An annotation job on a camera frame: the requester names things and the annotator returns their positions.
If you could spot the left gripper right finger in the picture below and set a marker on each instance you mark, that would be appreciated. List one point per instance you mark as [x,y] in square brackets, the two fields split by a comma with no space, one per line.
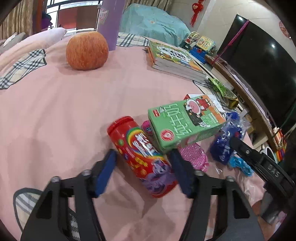
[235,219]

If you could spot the red white small box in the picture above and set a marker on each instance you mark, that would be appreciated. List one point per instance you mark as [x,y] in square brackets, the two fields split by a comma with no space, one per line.
[206,101]

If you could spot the green snack wrapper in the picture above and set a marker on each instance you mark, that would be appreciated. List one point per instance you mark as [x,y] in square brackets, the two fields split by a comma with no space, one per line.
[229,98]

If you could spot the teal cloth-covered furniture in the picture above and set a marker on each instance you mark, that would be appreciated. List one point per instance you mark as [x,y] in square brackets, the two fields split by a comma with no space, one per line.
[152,22]

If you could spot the pink blanket table cover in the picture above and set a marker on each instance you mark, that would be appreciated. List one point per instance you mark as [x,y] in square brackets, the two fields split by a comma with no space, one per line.
[54,122]

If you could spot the stack of children's books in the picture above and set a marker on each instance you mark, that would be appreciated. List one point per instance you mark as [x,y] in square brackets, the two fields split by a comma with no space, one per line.
[174,61]

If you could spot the window with dark frame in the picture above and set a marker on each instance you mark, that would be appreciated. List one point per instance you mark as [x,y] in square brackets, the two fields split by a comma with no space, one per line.
[73,15]

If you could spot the toy cash register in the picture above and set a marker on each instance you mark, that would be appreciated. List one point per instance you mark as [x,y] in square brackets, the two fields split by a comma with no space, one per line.
[200,46]

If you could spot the red Chinese knot decoration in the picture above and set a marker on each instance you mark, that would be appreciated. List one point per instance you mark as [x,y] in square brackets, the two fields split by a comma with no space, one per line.
[196,8]

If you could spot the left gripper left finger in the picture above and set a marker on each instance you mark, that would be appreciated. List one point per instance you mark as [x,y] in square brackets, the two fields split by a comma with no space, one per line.
[49,220]

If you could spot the red Skittles canister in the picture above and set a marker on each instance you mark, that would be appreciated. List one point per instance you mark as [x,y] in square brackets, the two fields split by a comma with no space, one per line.
[148,165]

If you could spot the black television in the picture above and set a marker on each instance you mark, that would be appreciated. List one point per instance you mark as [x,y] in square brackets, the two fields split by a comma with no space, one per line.
[265,66]

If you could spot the pink round ball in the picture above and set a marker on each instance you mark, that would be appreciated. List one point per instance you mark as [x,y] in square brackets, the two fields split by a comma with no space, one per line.
[146,127]

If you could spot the black white-rimmed trash bin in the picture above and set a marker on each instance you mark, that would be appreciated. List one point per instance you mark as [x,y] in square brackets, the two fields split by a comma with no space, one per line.
[268,151]

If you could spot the blue plastic wrapper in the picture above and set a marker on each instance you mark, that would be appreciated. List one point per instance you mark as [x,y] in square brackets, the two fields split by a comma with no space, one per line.
[235,126]

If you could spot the green milk carton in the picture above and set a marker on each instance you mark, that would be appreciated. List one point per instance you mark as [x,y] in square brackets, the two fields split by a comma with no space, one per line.
[183,123]

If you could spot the orange apple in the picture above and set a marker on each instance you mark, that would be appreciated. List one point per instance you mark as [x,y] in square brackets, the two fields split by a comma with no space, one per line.
[87,51]

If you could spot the light blue fish-shaped toy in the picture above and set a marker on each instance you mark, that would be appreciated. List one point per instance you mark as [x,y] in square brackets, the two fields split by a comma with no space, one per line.
[237,162]

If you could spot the beige patterned curtain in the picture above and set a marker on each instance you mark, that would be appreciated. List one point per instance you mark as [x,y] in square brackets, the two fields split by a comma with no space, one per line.
[16,17]

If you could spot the rainbow stacking ring toy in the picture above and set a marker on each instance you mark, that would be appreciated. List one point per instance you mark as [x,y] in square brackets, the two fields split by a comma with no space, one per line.
[279,154]

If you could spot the white TV cabinet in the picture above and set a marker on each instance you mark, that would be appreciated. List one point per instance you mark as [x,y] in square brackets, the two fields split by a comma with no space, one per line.
[219,70]

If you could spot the pink glitter round case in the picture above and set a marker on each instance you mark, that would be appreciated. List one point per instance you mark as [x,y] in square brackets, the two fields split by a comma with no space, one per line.
[196,156]

